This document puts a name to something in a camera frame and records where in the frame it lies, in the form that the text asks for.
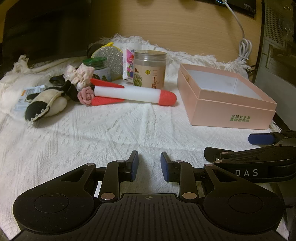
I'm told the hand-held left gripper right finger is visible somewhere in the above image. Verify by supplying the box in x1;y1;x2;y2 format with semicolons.
161;152;234;201

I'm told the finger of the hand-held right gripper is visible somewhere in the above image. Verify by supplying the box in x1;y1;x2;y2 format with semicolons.
248;130;296;146
203;144;296;165

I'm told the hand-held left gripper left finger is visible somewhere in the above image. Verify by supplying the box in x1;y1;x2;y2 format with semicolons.
60;151;139;201

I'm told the white knitted blanket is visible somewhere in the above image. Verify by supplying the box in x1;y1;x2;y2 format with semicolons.
0;34;281;232

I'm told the pink cardboard box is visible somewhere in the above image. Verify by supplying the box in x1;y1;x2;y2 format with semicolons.
177;63;277;130

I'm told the red and white foam rocket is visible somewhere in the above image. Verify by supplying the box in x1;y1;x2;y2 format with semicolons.
90;78;177;106

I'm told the pink rose ornament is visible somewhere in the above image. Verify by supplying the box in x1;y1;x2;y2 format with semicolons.
77;87;96;105

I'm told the clear jar with beige powder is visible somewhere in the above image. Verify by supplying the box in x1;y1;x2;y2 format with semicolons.
133;50;167;90

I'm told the black fabric bow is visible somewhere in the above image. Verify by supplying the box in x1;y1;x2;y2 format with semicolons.
50;75;79;101

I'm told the pink floral tissue packet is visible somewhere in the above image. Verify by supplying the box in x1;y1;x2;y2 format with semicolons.
122;47;137;81

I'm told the grey computer case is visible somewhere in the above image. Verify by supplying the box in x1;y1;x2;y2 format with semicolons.
253;0;296;93

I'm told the floral fabric scrunchie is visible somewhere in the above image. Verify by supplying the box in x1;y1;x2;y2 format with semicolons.
63;64;96;90

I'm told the cream and black plush toy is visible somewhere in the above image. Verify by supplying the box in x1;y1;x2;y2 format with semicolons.
25;88;71;122

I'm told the green-lidded glass jar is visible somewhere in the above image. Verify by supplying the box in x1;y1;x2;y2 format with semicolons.
83;57;113;82

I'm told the small orange and white packet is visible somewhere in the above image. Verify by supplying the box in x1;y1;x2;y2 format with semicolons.
22;86;45;97

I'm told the cream fringed cloth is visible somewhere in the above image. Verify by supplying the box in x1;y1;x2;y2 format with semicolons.
0;54;90;93

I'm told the black monitor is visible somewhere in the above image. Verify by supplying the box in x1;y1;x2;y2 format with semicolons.
0;0;93;63

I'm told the white cable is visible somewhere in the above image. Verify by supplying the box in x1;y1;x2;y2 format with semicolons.
223;0;252;62

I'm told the black device with ring lights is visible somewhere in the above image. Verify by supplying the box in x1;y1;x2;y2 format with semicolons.
213;0;257;18

